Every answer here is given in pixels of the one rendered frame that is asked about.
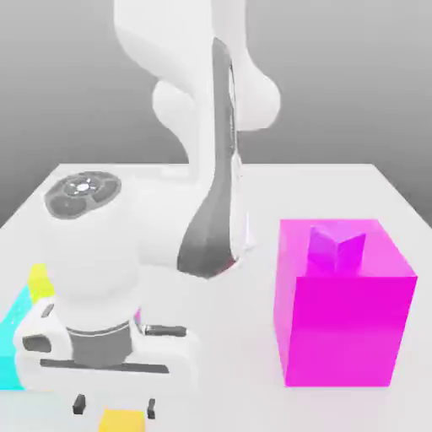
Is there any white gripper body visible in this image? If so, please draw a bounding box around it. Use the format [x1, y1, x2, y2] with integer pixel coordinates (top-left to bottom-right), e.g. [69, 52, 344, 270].
[15, 332, 203, 395]

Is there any small orange cube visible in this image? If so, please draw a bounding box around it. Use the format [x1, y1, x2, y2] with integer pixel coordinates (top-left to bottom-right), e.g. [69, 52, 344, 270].
[98, 408, 147, 432]

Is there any small yellow cube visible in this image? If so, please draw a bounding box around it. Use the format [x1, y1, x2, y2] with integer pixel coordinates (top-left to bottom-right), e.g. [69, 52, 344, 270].
[27, 263, 56, 304]

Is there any small purple cube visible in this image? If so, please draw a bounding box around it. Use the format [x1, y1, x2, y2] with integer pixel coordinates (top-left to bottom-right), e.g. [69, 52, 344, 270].
[305, 224, 368, 277]

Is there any large cyan box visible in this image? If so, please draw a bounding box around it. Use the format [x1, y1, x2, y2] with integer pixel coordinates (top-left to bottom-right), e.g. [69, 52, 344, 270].
[0, 284, 35, 392]

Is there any large magenta box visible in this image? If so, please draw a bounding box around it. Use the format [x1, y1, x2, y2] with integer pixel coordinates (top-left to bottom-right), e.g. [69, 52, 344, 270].
[273, 219, 419, 388]

